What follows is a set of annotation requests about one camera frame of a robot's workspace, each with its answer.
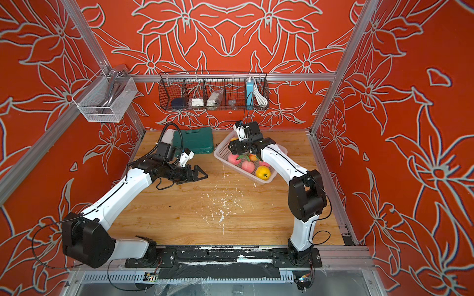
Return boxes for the white plastic perforated basket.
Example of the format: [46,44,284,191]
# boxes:
[214,131,294,184]

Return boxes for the black wire wall basket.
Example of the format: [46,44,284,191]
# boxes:
[158,71,270,111]

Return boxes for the dark round container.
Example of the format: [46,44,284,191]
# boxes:
[171,97,186,110]

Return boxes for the clear plastic bag packet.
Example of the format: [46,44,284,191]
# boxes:
[206,90,224,111]

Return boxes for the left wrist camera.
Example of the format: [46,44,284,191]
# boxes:
[178,148,195,168]

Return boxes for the yellow peach front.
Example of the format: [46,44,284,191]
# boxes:
[255,165,271,181]

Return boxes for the small white box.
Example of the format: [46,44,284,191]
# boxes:
[161,129,176,144]

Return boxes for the white cable bundle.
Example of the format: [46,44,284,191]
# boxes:
[253,83,269,106]

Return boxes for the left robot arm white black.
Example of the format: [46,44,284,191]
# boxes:
[61,142,208,268]

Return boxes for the white mesh wall basket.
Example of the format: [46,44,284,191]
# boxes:
[73,74,138,123]

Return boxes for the pink peach with leaf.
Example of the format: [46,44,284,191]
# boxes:
[259,161,270,168]

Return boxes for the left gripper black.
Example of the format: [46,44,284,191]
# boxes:
[165,164,207,183]

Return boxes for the green plastic tool case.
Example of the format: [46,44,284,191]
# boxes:
[181,127,214,154]

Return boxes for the orange red peach front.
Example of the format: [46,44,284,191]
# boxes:
[249,154,259,162]

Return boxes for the white packet in basket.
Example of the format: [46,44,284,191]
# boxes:
[189,97,205,109]

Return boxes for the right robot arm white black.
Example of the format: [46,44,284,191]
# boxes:
[228,121,327,265]

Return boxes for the light blue box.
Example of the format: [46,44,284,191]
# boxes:
[246,77,254,111]

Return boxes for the metal tongs in basket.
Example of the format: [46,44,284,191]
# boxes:
[99,65,128,114]

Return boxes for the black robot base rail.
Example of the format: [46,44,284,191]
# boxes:
[125,245,322,282]

